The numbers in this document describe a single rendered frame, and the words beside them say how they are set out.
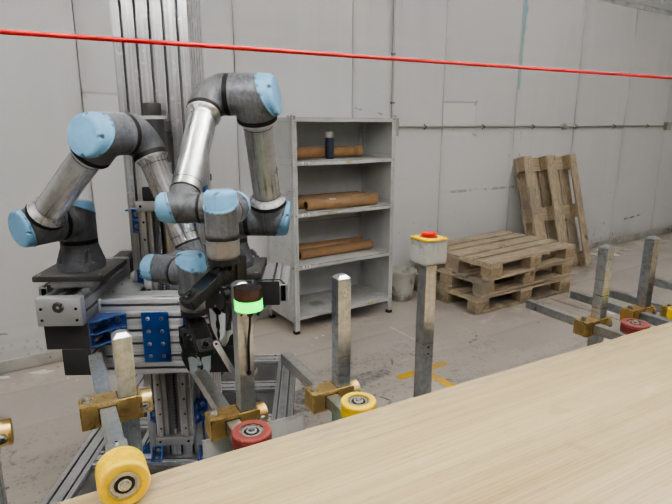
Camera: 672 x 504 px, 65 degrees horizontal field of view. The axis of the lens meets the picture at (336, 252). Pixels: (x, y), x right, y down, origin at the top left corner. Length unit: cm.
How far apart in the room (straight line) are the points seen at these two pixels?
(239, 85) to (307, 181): 276
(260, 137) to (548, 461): 109
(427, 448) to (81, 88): 312
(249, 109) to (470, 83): 397
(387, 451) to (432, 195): 414
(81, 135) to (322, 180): 297
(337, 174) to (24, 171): 221
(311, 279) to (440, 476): 348
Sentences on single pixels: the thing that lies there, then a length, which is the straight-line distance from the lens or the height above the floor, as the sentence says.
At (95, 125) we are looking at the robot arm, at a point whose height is 150.
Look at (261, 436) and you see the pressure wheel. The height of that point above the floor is 91.
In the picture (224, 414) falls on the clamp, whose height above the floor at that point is 87.
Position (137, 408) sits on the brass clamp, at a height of 94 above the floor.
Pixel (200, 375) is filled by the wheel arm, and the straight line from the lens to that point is 148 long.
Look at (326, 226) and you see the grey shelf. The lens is 438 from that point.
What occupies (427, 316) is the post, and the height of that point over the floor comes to 101.
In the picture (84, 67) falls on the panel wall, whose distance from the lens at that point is 372.
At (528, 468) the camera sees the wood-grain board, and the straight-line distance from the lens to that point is 109.
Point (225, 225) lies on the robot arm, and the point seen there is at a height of 129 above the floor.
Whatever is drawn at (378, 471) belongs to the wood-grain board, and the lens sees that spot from 103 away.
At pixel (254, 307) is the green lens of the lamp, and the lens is 111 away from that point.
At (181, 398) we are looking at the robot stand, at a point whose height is 52.
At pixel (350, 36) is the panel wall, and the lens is 449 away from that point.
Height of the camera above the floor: 150
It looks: 14 degrees down
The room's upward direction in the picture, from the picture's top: straight up
